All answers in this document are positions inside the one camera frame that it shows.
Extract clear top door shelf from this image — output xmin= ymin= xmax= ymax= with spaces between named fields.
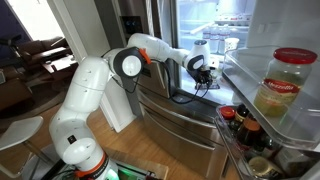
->
xmin=223 ymin=46 xmax=320 ymax=152

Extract red-cap sauce bottle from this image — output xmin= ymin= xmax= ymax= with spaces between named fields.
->
xmin=220 ymin=106 xmax=235 ymax=129

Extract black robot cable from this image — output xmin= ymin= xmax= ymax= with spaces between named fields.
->
xmin=111 ymin=58 xmax=211 ymax=105

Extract clear door shelf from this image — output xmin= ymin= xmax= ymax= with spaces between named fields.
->
xmin=215 ymin=104 xmax=319 ymax=180
xmin=223 ymin=46 xmax=320 ymax=152

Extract white yogurt cup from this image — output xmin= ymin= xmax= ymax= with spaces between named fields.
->
xmin=224 ymin=38 xmax=239 ymax=52

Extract brown leather sofa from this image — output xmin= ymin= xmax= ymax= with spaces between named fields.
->
xmin=17 ymin=36 xmax=72 ymax=67

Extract stainless steel freezer drawer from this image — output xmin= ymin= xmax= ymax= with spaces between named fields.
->
xmin=138 ymin=88 xmax=227 ymax=180

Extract clear lower door shelf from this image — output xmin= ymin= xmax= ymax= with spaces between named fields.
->
xmin=215 ymin=104 xmax=319 ymax=180

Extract dark brown sauce bottle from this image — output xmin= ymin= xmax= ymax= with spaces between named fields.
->
xmin=236 ymin=114 xmax=261 ymax=147

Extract stainless left fridge door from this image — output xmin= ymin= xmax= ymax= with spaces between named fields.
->
xmin=111 ymin=0 xmax=179 ymax=99

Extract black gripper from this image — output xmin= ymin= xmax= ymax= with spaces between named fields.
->
xmin=197 ymin=69 xmax=213 ymax=85

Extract white bar stool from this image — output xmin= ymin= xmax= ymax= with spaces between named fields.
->
xmin=0 ymin=116 xmax=49 ymax=162

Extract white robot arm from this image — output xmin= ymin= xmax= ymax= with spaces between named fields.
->
xmin=49 ymin=33 xmax=210 ymax=180

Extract wooden coffee table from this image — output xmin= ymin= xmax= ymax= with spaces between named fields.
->
xmin=42 ymin=55 xmax=78 ymax=80

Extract red-lid glass jar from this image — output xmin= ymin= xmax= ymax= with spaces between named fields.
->
xmin=254 ymin=48 xmax=317 ymax=117

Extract water bottles in fridge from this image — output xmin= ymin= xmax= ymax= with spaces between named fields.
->
xmin=203 ymin=24 xmax=230 ymax=54

